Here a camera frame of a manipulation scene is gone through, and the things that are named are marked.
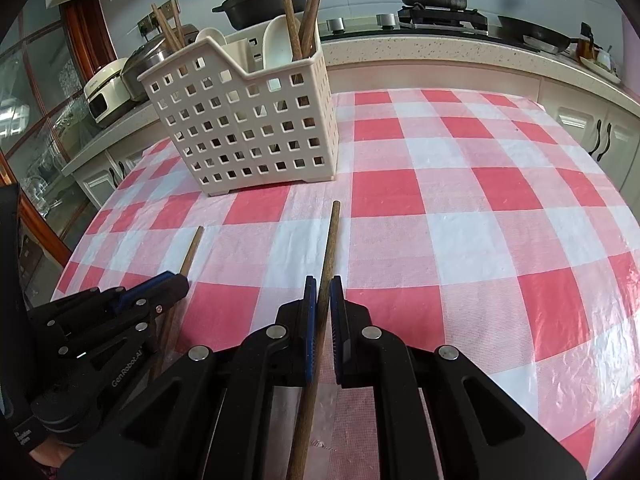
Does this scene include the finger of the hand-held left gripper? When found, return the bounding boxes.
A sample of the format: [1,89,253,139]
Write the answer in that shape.
[27,271,191,332]
[35,301,167,412]

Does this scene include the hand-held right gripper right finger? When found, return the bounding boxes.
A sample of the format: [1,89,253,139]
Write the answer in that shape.
[327,275,586,480]

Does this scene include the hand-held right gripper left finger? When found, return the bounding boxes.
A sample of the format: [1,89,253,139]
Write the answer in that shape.
[59,275,318,480]

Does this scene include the brown wooden chopstick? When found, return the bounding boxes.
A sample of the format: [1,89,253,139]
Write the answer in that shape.
[151,4,180,53]
[276,0,302,60]
[171,10,190,47]
[302,0,331,58]
[298,0,323,46]
[147,225,205,383]
[286,201,343,480]

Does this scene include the beige perforated plastic basket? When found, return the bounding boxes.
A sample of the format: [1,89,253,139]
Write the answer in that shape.
[136,35,337,197]

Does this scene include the white lower cabinet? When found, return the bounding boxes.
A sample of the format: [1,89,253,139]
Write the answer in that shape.
[72,149,152,212]
[537,77,640,197]

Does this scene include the red white checkered tablecloth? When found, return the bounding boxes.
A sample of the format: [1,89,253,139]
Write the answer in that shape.
[52,89,640,480]

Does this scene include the white small cooker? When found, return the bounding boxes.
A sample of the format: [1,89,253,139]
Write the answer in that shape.
[81,56,132,129]

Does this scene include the red framed glass door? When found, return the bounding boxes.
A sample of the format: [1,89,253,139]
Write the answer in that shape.
[0,0,119,272]

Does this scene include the silver rice cooker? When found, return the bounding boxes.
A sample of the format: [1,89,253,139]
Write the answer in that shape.
[121,24,202,104]

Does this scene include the black casserole pot with lid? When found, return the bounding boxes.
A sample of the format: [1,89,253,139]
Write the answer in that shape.
[211,0,314,31]

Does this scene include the black glass gas cooktop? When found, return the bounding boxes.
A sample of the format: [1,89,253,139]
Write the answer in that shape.
[320,2,502,42]

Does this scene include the black frying pan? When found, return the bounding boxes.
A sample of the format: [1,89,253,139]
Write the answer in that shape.
[497,15,584,56]

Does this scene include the condiment bottles on tray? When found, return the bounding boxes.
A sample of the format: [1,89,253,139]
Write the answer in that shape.
[575,22,624,85]

